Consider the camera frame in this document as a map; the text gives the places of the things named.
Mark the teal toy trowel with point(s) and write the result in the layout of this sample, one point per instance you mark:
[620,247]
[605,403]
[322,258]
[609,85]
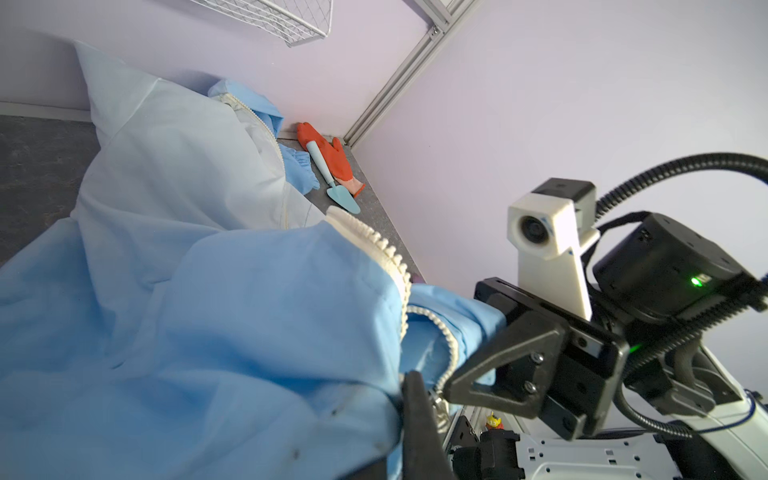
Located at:
[336,192]

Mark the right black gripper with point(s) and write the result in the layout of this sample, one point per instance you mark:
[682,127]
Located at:
[547,363]

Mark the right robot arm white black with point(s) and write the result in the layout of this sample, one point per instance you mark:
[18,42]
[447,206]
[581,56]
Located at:
[612,314]

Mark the small toy figure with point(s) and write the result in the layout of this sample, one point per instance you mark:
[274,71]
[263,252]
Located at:
[493,422]

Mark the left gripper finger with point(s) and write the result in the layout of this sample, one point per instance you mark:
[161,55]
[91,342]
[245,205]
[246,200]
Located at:
[422,454]

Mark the light blue zip jacket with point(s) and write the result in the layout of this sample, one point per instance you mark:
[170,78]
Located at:
[196,317]

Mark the white wire wall shelf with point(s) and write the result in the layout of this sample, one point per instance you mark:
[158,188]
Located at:
[295,22]

